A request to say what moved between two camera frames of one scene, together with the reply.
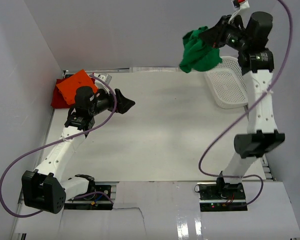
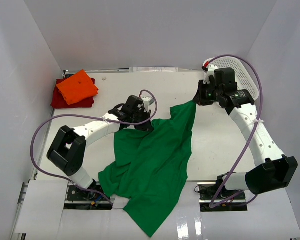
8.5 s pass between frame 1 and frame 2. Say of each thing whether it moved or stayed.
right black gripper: moved
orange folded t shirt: stayed
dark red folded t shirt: stayed
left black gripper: moved
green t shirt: moved
